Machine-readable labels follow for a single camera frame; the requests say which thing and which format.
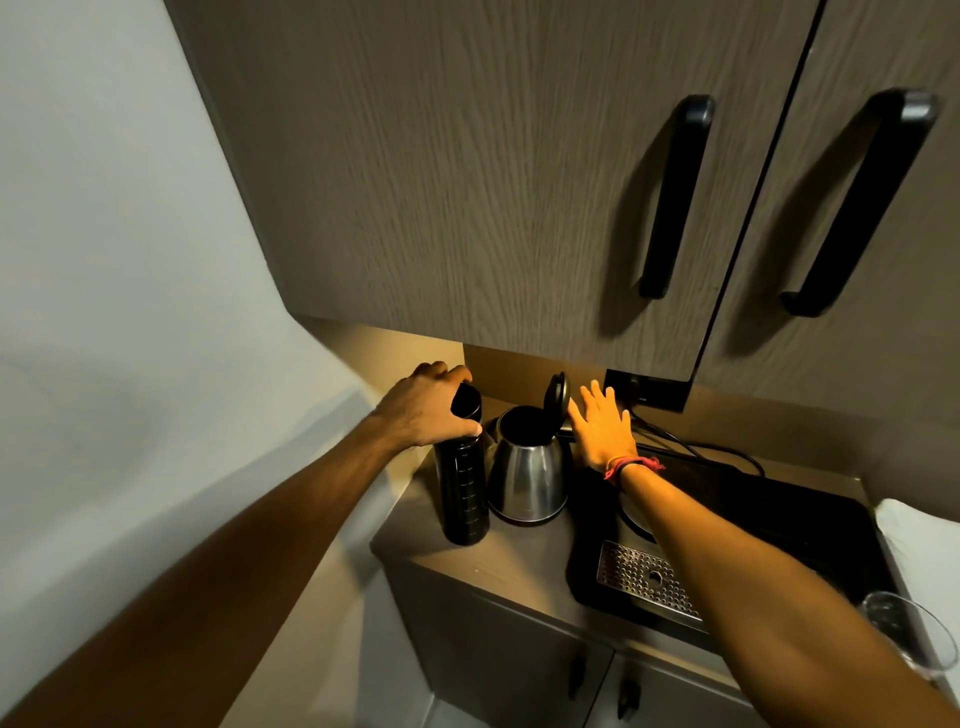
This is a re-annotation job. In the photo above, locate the person's left hand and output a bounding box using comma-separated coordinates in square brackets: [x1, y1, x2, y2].
[369, 361, 483, 452]

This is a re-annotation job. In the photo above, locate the person's right hand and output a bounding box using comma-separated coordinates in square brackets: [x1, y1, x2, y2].
[567, 379, 639, 474]

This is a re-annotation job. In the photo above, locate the black water bottle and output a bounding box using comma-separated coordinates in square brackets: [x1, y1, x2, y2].
[432, 381, 493, 547]

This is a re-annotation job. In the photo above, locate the person's left forearm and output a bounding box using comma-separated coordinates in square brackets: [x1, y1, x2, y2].
[0, 414, 412, 728]

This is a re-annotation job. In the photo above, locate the person's right forearm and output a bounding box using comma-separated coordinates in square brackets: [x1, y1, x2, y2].
[613, 460, 960, 728]

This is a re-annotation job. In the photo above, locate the red thread wristband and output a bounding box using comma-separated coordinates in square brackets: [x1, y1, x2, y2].
[603, 453, 667, 486]

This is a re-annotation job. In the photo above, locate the stainless steel electric kettle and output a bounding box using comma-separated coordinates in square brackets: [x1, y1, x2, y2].
[483, 372, 576, 527]

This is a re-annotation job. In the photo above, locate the perforated metal drip grille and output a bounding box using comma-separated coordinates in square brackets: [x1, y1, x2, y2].
[595, 540, 707, 625]

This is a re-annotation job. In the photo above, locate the black countertop tray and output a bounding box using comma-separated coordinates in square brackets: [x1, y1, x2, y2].
[565, 441, 899, 655]

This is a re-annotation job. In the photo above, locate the grey lower cabinet door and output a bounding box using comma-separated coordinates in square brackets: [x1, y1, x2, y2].
[381, 556, 618, 728]
[583, 648, 768, 728]

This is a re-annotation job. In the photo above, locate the wide wooden upper cabinet door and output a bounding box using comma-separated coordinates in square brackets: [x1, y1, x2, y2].
[163, 0, 824, 384]

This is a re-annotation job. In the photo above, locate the narrow wooden upper cabinet door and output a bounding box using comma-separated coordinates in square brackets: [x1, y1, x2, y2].
[693, 0, 960, 438]

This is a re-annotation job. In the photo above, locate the white cloth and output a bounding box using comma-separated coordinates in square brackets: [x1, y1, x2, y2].
[873, 498, 960, 705]

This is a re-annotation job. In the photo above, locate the clear drinking glass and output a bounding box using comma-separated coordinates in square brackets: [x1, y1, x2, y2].
[856, 591, 960, 684]

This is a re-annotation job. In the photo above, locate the black wall socket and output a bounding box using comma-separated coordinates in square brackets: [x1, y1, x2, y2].
[603, 368, 692, 414]

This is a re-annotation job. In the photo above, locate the black power cable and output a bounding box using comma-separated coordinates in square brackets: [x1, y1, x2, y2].
[628, 408, 767, 479]

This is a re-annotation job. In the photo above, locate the black cabinet door handle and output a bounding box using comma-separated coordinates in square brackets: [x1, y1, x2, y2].
[637, 93, 717, 301]
[779, 87, 942, 319]

